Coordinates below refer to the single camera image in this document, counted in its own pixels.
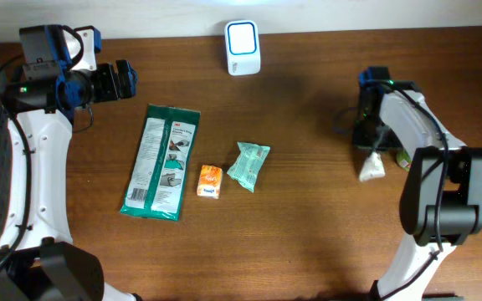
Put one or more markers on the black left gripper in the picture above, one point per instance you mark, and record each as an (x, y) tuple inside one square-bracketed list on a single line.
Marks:
[(110, 89)]

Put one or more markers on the white tube gold cap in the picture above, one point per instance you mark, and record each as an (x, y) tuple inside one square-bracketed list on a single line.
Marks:
[(372, 168)]

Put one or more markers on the teal snack packet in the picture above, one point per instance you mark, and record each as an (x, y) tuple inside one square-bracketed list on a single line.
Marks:
[(246, 168)]

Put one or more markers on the small orange carton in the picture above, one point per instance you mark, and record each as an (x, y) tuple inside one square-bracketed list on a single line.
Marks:
[(210, 181)]

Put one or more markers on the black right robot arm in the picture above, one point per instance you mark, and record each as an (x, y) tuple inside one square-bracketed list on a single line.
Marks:
[(441, 202)]

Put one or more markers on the white barcode scanner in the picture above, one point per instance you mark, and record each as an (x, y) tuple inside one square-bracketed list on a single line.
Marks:
[(242, 47)]

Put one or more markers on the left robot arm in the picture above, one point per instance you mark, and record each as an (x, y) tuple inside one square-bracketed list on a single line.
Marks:
[(38, 260)]

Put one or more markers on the green 3M gloves package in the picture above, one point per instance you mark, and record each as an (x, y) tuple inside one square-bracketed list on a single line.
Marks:
[(158, 178)]

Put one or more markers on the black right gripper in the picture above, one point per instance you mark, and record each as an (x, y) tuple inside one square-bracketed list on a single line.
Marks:
[(362, 142)]

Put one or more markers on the green lid jar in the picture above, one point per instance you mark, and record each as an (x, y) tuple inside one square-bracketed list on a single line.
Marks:
[(403, 160)]

